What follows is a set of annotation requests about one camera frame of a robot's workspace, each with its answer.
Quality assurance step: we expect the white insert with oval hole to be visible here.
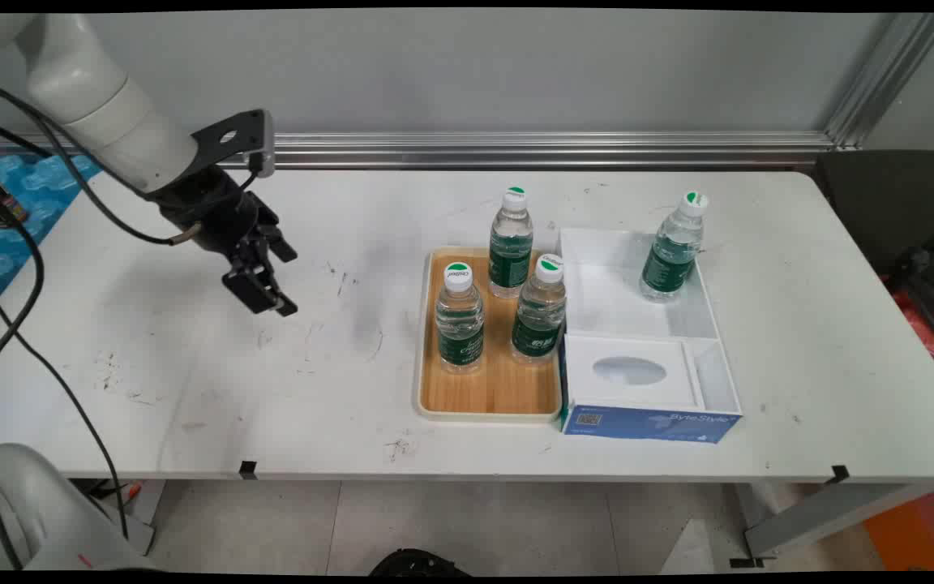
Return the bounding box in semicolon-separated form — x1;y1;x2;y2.
564;333;707;410

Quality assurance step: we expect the blue patterned mat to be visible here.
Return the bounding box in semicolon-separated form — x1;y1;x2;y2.
0;154;105;327

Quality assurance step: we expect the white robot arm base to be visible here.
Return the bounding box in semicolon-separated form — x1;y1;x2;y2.
0;438;160;573

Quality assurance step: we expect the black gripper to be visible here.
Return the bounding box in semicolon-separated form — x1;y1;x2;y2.
147;165;300;318

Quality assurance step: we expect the wooden tray with cream rim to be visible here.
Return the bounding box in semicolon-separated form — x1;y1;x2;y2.
414;246;567;424

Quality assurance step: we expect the orange box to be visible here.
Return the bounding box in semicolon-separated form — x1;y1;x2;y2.
863;485;934;573

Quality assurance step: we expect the black round object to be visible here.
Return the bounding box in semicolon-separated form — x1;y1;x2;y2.
368;549;474;577

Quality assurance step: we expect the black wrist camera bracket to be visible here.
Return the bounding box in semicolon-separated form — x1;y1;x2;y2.
190;109;267;183

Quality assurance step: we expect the long aluminium frame rail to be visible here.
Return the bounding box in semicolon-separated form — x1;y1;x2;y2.
0;131;849;171

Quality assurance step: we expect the red bag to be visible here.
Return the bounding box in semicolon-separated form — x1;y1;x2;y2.
880;276;934;390

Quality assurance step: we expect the black cable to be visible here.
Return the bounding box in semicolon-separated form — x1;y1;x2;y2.
0;112;46;394
0;266;129;540
0;77;202;246

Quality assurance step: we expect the aluminium frame post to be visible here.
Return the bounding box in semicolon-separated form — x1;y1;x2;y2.
824;12;934;151

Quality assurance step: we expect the clear water bottle green label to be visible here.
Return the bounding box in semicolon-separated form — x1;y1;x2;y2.
488;187;534;299
435;262;486;375
511;254;568;364
639;191;709;303

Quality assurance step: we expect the grey table leg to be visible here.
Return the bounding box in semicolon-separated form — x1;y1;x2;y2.
729;482;934;567

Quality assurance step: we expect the white box with blue sides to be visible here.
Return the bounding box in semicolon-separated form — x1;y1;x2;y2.
556;227;743;444

